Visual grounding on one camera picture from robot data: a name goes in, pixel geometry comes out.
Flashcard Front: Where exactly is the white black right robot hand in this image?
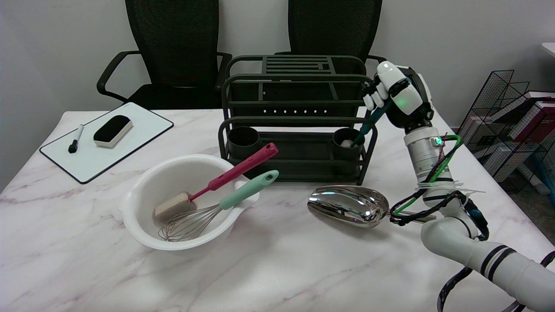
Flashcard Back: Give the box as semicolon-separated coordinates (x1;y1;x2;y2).
362;61;435;130

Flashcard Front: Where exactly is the blue sponge bottle brush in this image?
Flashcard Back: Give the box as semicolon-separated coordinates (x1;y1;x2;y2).
340;102;393;148

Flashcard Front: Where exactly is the pink sponge bottle brush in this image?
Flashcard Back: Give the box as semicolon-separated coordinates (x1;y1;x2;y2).
153;143;279;221

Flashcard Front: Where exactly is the dark green utensil cup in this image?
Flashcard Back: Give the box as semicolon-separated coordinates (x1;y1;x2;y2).
228;126;261;159
333;127;364;161

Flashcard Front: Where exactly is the black mesh office chair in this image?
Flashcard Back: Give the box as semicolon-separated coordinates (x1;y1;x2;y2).
274;0;396;106
96;0;233;110

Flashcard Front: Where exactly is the shiny steel scoop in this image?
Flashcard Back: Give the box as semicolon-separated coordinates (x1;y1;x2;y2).
307;185;434;229

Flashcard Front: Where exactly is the dark red book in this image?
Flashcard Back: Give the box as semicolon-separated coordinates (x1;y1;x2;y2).
512;104;555;143

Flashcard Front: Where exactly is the dark green dish rack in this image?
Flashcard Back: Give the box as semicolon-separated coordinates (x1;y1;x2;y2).
218;55;378;186

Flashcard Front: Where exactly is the small whiteboard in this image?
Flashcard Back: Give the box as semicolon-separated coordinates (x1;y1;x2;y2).
39;102;174;185

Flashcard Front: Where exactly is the white plastic bowl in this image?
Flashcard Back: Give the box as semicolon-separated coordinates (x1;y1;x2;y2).
121;154;261;252

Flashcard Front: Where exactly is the black white board eraser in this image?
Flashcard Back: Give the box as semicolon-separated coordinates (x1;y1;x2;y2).
93;115;134;148

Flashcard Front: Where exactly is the black whiteboard marker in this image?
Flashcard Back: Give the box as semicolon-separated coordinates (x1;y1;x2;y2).
68;124;85;154

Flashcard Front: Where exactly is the green robot cable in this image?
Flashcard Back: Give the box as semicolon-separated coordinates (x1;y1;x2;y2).
390;134;462;217

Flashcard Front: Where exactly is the black wire shelf rack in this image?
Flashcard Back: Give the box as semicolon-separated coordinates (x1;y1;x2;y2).
455;69;555;194

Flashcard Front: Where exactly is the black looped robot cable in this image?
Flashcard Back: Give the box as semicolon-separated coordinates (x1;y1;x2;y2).
389;134;490;241

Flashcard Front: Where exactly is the green handled wire whisk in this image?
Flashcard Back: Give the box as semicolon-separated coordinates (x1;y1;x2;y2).
158;170;280;242

